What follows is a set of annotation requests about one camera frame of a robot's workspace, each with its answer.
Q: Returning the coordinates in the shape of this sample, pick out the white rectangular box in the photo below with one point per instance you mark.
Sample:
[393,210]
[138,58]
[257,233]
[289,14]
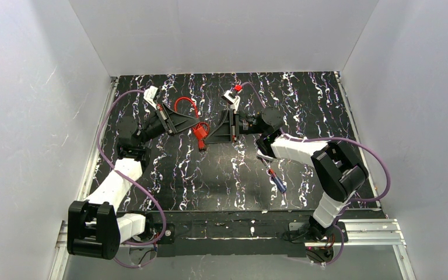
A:
[262,156]

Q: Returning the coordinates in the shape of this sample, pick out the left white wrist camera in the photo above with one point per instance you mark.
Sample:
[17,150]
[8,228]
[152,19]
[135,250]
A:
[150,96]

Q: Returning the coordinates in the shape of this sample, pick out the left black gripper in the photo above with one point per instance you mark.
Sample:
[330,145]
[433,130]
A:
[165,120]

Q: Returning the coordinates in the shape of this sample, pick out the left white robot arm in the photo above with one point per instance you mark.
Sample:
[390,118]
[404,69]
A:
[94,227]

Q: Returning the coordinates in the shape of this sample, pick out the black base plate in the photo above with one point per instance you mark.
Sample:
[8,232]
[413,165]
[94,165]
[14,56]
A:
[244,233]

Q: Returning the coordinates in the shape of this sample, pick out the aluminium frame rail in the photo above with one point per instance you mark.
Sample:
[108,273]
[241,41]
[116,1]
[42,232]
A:
[61,254]

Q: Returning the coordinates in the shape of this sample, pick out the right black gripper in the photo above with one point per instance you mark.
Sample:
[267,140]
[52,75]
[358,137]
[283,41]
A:
[234,126]

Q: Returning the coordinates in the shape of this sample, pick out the red cable tie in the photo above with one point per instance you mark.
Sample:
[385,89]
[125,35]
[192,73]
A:
[201,144]
[200,130]

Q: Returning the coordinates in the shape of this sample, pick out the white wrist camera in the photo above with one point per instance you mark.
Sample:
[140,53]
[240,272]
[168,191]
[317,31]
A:
[150,96]
[232,97]

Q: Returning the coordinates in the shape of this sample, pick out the blue red screwdriver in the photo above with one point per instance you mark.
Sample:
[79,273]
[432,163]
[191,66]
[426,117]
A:
[274,178]

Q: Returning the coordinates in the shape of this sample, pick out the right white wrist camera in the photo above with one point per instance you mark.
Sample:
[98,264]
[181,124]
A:
[232,97]

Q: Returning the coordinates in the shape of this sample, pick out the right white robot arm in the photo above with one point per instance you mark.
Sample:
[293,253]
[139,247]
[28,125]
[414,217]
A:
[339,170]

